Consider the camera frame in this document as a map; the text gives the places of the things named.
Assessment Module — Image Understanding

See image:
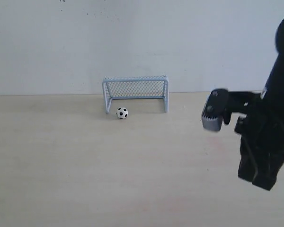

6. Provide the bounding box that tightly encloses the black and white soccer ball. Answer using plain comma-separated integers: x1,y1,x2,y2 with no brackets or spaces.
116,107,128,119

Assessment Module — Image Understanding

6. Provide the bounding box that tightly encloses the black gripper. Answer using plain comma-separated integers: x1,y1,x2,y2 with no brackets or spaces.
228,91,284,191

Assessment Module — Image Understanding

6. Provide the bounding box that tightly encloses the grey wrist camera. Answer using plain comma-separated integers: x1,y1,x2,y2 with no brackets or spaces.
201,88,229,132

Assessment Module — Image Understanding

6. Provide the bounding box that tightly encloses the small white soccer goal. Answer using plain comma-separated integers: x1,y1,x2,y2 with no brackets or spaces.
102,75,169,113

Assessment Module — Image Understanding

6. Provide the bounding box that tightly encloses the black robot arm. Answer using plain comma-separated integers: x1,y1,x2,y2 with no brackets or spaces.
234,19,284,191

